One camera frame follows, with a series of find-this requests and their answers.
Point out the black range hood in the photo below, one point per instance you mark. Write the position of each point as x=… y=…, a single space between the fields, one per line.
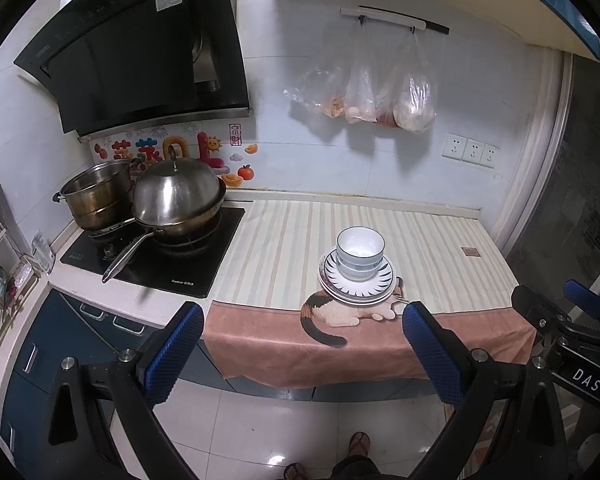
x=130 y=50

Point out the white wall socket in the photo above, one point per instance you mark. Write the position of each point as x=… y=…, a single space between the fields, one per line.
x=473 y=151
x=454 y=146
x=490 y=156

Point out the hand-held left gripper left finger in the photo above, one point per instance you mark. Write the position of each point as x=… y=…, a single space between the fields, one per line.
x=176 y=357

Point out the black gas stove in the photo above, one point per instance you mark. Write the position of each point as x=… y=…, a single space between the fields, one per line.
x=190 y=270

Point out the person's left foot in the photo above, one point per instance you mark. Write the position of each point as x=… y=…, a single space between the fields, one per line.
x=295 y=472

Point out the frosted glass door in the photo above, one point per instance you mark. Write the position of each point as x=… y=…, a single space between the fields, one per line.
x=590 y=170

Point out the steel stock pot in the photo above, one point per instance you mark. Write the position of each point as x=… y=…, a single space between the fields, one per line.
x=97 y=195

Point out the white bowl dark rim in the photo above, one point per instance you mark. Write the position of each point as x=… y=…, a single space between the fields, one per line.
x=360 y=276
x=360 y=245
x=360 y=266

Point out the steel wok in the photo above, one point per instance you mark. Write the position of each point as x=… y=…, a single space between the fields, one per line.
x=195 y=229

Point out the white wall hook rail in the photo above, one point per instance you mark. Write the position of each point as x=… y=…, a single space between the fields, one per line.
x=390 y=16

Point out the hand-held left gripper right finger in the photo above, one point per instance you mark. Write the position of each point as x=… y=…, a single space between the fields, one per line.
x=430 y=357

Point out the clear glass cup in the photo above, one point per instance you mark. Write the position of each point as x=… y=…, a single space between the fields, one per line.
x=41 y=255

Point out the person's dark clothing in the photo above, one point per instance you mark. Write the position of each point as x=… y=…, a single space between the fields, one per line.
x=355 y=469

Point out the white door frame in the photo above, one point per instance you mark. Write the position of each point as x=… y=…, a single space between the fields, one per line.
x=540 y=150

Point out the person's foot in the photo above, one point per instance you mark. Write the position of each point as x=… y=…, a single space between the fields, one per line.
x=358 y=445
x=295 y=472

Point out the steel wok lid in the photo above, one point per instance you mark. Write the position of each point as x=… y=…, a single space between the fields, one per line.
x=175 y=195

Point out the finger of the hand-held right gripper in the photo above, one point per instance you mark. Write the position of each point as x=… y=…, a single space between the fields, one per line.
x=532 y=305
x=586 y=300

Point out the clear plastic bag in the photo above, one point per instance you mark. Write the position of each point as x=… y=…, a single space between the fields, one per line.
x=320 y=91
x=361 y=90
x=415 y=95

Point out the blue lower cabinet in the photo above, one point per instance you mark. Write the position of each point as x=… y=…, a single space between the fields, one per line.
x=35 y=395

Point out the person's right foot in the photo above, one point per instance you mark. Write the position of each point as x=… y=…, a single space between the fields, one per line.
x=358 y=445

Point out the striped cat print cloth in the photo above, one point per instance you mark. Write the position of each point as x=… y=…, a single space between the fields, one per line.
x=280 y=240

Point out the blue leaf pattern plate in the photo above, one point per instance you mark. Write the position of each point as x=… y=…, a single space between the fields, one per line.
x=345 y=285

